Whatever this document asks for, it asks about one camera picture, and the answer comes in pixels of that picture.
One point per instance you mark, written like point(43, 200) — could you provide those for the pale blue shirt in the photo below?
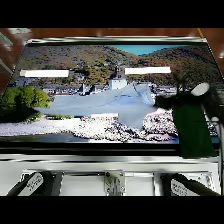
point(110, 103)

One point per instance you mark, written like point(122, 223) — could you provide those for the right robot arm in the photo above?
point(200, 90)

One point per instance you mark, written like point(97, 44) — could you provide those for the green garment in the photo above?
point(193, 130)

